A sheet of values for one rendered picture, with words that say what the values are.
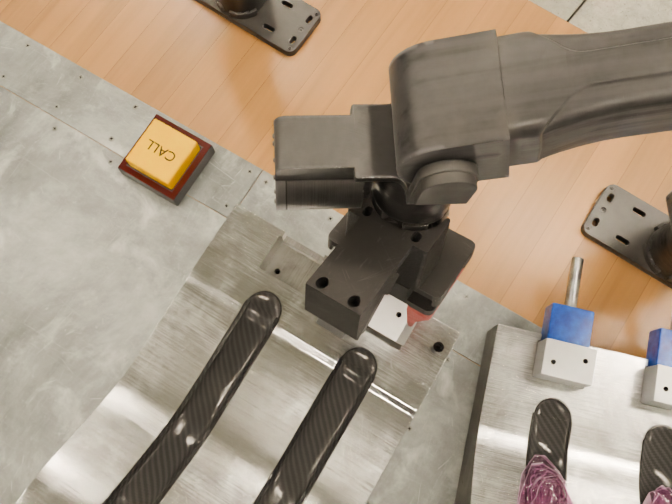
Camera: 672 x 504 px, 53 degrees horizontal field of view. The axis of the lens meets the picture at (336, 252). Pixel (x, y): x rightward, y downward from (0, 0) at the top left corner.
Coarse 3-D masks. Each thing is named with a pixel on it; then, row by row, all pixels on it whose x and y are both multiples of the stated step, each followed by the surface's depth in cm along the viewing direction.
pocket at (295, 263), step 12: (276, 240) 69; (288, 240) 70; (276, 252) 71; (288, 252) 71; (300, 252) 71; (312, 252) 70; (264, 264) 69; (276, 264) 71; (288, 264) 71; (300, 264) 71; (312, 264) 71; (276, 276) 70; (288, 276) 70; (300, 276) 70; (300, 288) 70
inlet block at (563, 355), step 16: (576, 272) 70; (576, 288) 70; (560, 304) 69; (576, 304) 70; (544, 320) 70; (560, 320) 68; (576, 320) 68; (592, 320) 68; (544, 336) 69; (560, 336) 68; (576, 336) 68; (544, 352) 66; (560, 352) 66; (576, 352) 66; (592, 352) 66; (544, 368) 66; (560, 368) 66; (576, 368) 66; (592, 368) 66; (576, 384) 67; (592, 384) 65
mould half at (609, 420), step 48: (528, 336) 69; (480, 384) 71; (528, 384) 68; (624, 384) 68; (480, 432) 67; (528, 432) 67; (576, 432) 67; (624, 432) 67; (480, 480) 64; (576, 480) 65; (624, 480) 65
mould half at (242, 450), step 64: (256, 256) 68; (192, 320) 67; (128, 384) 66; (192, 384) 66; (256, 384) 65; (320, 384) 65; (384, 384) 65; (64, 448) 61; (128, 448) 62; (256, 448) 64; (384, 448) 64
